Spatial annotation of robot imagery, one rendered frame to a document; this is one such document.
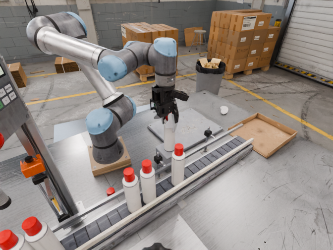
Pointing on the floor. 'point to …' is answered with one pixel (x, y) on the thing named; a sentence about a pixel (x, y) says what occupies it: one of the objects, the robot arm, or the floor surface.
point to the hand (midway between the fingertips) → (169, 125)
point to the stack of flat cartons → (18, 74)
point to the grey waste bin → (208, 82)
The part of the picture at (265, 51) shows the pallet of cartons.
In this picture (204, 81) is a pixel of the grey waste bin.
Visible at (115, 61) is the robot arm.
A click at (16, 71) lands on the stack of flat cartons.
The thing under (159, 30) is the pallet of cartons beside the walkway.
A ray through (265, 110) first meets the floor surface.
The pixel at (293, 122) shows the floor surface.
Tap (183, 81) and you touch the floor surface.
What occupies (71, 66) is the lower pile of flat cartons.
